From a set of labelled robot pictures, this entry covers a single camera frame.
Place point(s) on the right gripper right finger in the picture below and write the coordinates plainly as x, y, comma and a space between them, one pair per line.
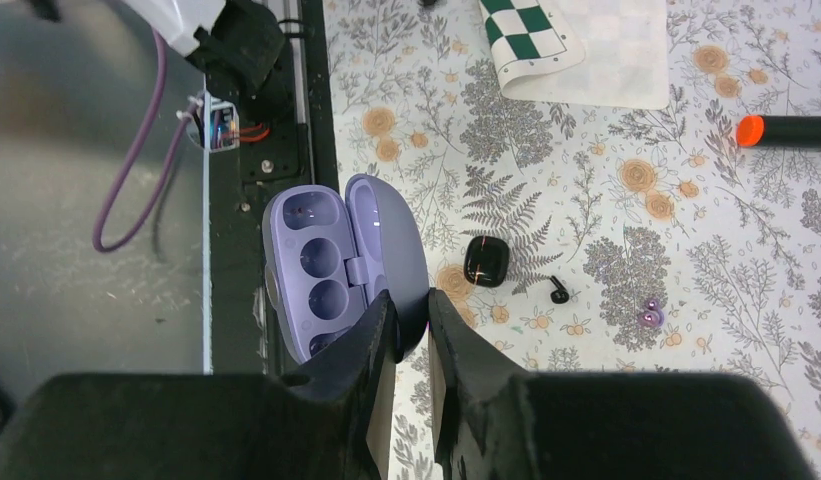
479, 428

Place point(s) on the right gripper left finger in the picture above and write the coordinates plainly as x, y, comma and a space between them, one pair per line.
341, 412

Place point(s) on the purple earbud charging case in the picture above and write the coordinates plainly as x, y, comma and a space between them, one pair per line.
328, 257

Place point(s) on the purple earbud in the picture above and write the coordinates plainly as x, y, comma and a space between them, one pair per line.
652, 316

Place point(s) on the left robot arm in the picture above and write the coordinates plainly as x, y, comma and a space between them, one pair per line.
237, 42

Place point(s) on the black earbud charging case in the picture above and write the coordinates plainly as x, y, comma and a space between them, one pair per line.
486, 261

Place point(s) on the black earbud with stem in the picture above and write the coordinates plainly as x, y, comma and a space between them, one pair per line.
559, 295

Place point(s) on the floral tablecloth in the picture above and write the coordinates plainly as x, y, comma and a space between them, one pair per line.
621, 205

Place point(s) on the green white checkered mat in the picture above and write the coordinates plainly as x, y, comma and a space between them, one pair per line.
600, 53

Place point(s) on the black microphone orange tip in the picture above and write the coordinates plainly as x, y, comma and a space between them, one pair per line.
779, 131

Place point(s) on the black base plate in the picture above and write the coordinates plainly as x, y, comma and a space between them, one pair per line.
241, 332

